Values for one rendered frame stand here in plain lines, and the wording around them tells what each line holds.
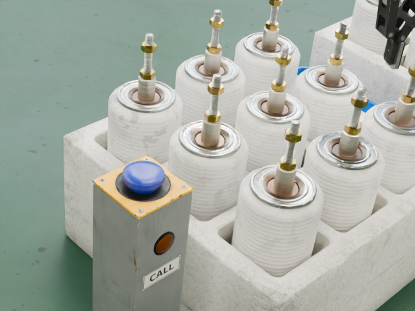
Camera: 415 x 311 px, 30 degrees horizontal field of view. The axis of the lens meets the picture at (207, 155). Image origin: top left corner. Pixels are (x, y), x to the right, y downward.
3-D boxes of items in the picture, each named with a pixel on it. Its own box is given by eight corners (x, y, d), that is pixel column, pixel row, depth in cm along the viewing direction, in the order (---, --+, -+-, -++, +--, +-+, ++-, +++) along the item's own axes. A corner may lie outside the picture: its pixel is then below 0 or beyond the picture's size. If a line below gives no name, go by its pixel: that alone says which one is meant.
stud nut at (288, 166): (295, 172, 84) (296, 166, 84) (280, 171, 84) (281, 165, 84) (294, 161, 86) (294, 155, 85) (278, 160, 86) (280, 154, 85)
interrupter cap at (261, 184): (325, 208, 85) (326, 203, 85) (260, 214, 83) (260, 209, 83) (303, 166, 91) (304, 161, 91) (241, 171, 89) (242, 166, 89)
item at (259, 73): (211, 140, 124) (223, 41, 114) (254, 123, 130) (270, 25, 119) (251, 171, 119) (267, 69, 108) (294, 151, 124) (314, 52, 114)
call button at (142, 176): (171, 190, 75) (173, 173, 74) (140, 207, 73) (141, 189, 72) (145, 170, 78) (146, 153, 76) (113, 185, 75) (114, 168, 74)
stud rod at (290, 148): (289, 180, 86) (301, 124, 81) (280, 179, 86) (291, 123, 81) (288, 174, 87) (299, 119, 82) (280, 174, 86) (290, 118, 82)
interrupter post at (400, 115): (404, 115, 102) (410, 93, 100) (414, 124, 101) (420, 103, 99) (388, 117, 101) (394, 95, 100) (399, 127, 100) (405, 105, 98)
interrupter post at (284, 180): (296, 195, 86) (301, 172, 85) (275, 197, 86) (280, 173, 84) (289, 182, 88) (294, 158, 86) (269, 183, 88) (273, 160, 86)
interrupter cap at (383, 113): (409, 102, 105) (410, 97, 105) (442, 132, 100) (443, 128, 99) (361, 109, 102) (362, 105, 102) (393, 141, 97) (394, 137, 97)
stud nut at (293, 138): (301, 144, 82) (302, 137, 82) (285, 142, 82) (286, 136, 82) (299, 133, 84) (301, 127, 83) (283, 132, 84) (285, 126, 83)
